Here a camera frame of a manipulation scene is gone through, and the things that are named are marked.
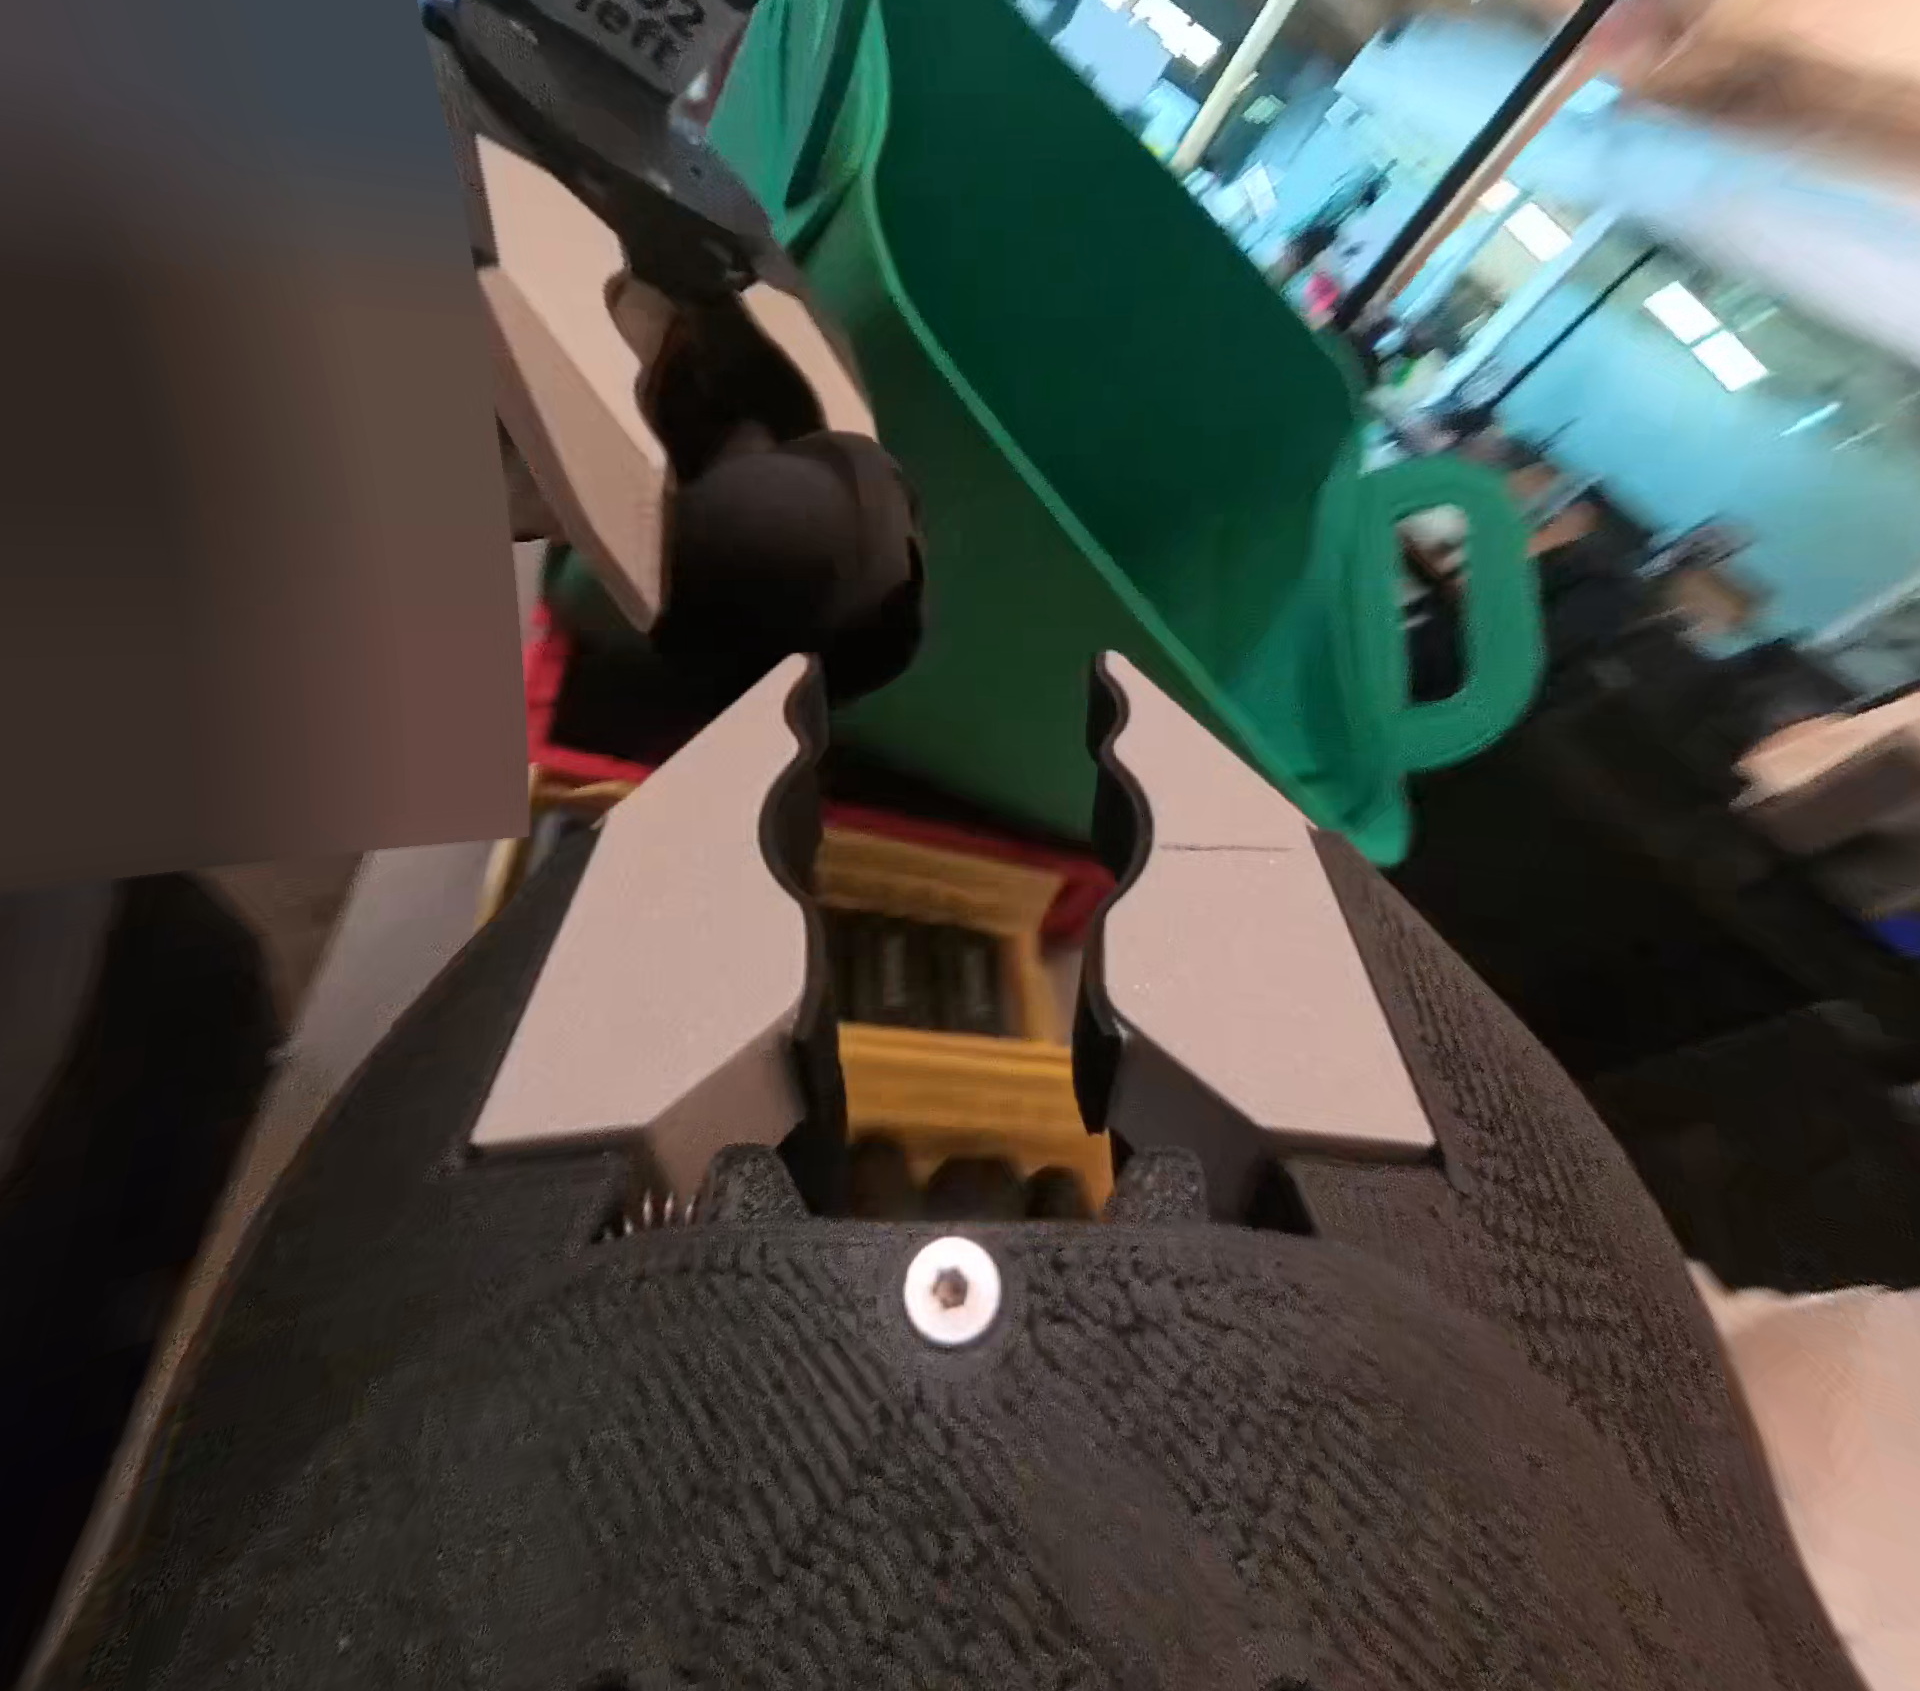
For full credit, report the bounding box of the red crate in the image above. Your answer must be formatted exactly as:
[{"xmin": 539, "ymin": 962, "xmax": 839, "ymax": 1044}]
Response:
[{"xmin": 525, "ymin": 605, "xmax": 1120, "ymax": 950}]

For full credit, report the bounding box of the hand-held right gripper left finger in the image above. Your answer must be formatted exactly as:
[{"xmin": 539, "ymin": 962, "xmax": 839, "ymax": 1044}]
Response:
[{"xmin": 468, "ymin": 654, "xmax": 843, "ymax": 1190}]

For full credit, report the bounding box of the yellow bin with black cylinders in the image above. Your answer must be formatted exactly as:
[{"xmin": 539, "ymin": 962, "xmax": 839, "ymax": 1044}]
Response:
[{"xmin": 837, "ymin": 1024, "xmax": 1117, "ymax": 1220}]

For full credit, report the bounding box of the yellow bin with battery packs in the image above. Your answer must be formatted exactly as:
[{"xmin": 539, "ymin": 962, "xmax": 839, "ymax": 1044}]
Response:
[{"xmin": 817, "ymin": 822, "xmax": 1081, "ymax": 1040}]

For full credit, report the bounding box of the black stand pole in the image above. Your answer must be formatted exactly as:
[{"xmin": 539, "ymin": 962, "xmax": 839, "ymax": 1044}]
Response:
[{"xmin": 1343, "ymin": 0, "xmax": 1720, "ymax": 337}]

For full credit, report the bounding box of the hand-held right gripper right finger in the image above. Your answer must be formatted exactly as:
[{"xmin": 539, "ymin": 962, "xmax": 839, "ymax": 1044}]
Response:
[{"xmin": 1068, "ymin": 650, "xmax": 1440, "ymax": 1220}]

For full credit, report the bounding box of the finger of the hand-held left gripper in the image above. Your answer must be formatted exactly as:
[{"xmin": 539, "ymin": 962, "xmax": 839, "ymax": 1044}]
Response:
[
  {"xmin": 477, "ymin": 133, "xmax": 753, "ymax": 674},
  {"xmin": 704, "ymin": 275, "xmax": 924, "ymax": 696}
]

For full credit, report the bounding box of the green chair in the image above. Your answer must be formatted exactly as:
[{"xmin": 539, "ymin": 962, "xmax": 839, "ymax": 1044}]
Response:
[{"xmin": 702, "ymin": 0, "xmax": 1548, "ymax": 868}]

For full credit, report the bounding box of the black battery pack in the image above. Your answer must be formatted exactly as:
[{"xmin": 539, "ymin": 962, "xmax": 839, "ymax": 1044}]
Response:
[
  {"xmin": 837, "ymin": 918, "xmax": 930, "ymax": 1030},
  {"xmin": 932, "ymin": 924, "xmax": 1027, "ymax": 1030}
]

